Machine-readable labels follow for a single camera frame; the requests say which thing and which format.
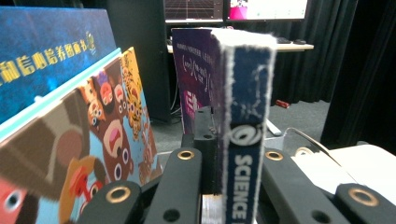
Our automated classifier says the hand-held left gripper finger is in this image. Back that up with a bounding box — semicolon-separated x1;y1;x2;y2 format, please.
181;105;219;194

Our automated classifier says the purple paperback book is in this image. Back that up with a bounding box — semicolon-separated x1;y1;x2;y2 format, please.
171;27;278;224

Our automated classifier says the green and sky-blue picture book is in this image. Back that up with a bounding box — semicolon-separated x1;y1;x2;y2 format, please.
0;46;163;224

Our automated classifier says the blue picture book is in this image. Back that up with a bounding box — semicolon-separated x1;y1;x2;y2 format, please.
0;6;118;125

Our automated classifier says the white metal stand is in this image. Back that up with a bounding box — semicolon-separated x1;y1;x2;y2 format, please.
166;41;315;137

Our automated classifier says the dark screen monitor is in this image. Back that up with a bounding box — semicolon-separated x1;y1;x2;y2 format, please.
163;0;224;23

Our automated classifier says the bright screen monitor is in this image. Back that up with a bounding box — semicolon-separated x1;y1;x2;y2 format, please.
228;0;309;22

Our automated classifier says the black curtain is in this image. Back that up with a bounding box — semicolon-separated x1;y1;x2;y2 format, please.
270;0;396;155

